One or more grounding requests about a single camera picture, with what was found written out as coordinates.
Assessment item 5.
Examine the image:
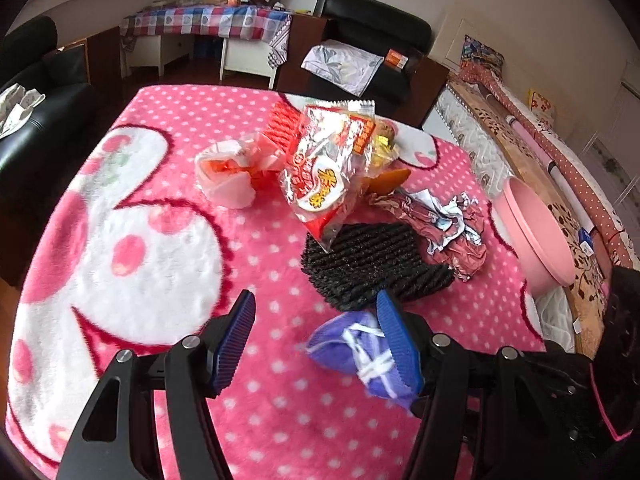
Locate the black leather armchair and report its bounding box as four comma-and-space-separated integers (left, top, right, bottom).
277, 0, 451, 129

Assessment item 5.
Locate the pink plastic basin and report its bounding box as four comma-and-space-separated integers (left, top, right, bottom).
492, 177, 579, 299

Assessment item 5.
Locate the pink polka dot blanket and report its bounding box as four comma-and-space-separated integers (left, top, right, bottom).
5, 84, 548, 480

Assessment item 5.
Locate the pink and white crumpled wrapper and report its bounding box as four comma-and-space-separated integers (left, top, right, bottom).
195, 132, 286, 210

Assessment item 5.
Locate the purple cloth pouch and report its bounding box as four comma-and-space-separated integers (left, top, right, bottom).
306, 310, 419, 409

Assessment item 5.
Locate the gold ingot shaped shell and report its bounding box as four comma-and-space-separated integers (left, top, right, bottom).
365, 167, 412, 196

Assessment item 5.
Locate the brown floral bed sheet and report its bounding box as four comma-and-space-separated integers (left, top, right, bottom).
450, 80, 609, 357

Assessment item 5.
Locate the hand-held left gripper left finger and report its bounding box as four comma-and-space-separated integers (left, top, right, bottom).
55, 289, 257, 480

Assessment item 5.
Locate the white patterned cloth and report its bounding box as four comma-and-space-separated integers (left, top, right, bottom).
0, 84, 47, 140

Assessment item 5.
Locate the black woven pad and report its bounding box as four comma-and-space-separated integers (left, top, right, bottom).
301, 222, 456, 314

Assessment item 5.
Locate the checkered tablecloth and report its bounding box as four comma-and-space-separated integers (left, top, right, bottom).
120, 4, 294, 69

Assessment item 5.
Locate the white floral pillowcase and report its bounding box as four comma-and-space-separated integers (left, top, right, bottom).
301, 44, 385, 97

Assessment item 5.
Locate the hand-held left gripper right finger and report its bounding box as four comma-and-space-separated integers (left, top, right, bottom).
376, 289, 593, 480

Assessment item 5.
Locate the framed wall picture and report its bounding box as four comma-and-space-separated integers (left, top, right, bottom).
582, 135, 640, 206

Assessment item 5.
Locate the black leather sofa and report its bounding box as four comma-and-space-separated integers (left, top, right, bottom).
0, 15, 97, 213

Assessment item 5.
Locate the white quilted mattress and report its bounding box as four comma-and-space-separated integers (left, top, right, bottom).
422, 82, 576, 351

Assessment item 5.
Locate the orange ridged plastic piece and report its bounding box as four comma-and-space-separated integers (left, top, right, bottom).
262, 101, 307, 157

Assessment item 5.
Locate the red and white snack packet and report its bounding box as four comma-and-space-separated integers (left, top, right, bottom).
279, 100, 376, 254

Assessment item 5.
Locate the yellow flowered pillow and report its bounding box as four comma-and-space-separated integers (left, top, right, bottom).
527, 89, 557, 117

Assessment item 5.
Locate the white headboard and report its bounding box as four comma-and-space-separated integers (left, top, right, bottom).
430, 2, 566, 111

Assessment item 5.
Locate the red polka dot quilt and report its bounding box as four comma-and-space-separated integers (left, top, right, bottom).
462, 62, 640, 269

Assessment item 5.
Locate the red foil wrapper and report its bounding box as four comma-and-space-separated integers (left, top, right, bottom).
370, 189, 489, 282

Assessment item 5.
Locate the colourful printed pillow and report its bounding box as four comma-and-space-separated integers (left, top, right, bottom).
460, 35, 504, 74

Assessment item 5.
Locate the white desk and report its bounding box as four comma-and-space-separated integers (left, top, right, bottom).
120, 34, 279, 84

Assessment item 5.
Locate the yellow gold foil wrapper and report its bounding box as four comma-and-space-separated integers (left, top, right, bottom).
372, 127, 401, 162

